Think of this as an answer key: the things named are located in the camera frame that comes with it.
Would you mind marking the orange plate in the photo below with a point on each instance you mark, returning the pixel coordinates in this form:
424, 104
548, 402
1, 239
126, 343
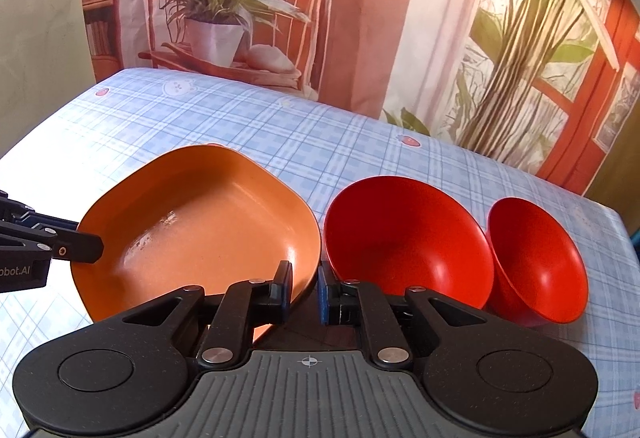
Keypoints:
200, 218

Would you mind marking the printed backdrop cloth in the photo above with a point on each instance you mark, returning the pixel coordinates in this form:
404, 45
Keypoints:
380, 17

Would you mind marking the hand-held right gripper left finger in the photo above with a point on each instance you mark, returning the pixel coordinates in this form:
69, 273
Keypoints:
284, 290

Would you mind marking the small red bowl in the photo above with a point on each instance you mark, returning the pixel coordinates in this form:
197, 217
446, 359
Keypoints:
540, 263

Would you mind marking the blue checked tablecloth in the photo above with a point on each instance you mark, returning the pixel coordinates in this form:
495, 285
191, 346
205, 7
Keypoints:
350, 142

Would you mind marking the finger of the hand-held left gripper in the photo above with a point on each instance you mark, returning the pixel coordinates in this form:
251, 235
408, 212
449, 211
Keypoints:
30, 217
82, 248

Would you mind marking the large red bowl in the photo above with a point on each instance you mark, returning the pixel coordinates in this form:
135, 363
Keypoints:
400, 238

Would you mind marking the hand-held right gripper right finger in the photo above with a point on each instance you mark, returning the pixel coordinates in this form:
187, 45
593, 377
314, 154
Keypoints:
324, 295

